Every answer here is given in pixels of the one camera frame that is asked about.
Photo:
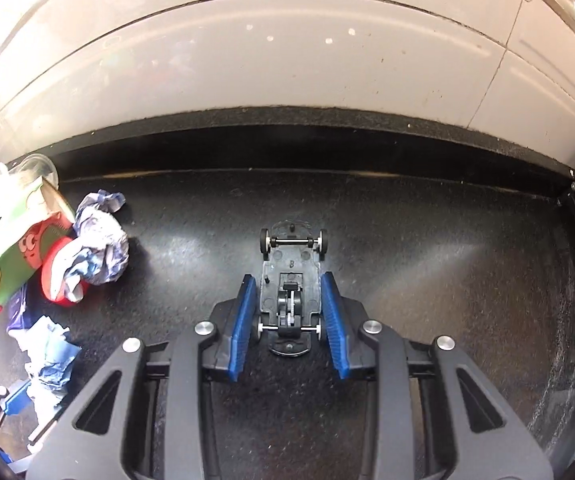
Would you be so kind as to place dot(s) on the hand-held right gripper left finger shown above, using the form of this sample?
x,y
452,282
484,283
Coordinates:
x,y
240,330

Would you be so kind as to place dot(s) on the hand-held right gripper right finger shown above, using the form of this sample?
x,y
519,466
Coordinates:
x,y
335,330

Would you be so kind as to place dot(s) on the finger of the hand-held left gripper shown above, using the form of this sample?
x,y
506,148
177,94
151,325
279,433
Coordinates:
x,y
17,397

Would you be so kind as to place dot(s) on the blue white wrapper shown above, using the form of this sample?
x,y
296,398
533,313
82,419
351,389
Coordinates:
x,y
49,365

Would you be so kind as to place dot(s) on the black toy car chassis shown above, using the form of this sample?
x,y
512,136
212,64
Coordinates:
x,y
292,270

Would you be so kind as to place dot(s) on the red round lid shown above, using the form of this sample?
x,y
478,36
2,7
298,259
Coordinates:
x,y
52,270

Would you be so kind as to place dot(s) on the crumpled paper ball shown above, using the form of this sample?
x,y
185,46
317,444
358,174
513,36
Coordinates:
x,y
102,240

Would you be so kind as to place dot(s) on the clear plastic cup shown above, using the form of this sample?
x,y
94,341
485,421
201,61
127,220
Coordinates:
x,y
17,185

